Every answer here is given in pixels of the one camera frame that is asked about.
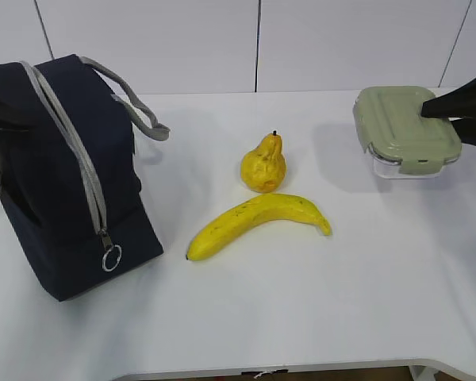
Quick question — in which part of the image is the green lid glass container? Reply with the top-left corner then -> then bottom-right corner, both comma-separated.
353,86 -> 463,179

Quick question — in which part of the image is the navy blue lunch bag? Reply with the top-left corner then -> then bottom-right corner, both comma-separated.
0,54 -> 170,301

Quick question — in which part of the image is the yellow banana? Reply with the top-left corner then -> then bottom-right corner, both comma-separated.
186,193 -> 332,261

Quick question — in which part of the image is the yellow pear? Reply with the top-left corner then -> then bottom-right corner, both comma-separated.
240,130 -> 286,194

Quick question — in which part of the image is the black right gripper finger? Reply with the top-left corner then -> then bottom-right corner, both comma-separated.
451,118 -> 476,147
420,78 -> 476,118

